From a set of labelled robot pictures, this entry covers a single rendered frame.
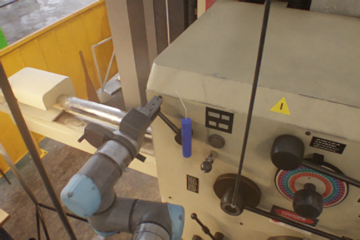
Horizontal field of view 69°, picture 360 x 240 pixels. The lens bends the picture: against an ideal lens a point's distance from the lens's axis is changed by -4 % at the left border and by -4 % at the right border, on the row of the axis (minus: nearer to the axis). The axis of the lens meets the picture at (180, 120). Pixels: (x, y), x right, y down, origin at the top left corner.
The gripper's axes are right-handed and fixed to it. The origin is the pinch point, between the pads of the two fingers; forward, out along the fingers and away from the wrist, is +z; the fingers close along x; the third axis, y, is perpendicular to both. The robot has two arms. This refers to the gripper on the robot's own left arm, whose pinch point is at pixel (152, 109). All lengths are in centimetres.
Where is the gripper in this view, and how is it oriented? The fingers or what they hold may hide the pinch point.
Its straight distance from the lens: 72.1
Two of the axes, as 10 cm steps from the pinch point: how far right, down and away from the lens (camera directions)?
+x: 2.8, -6.3, -7.3
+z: 4.1, -6.0, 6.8
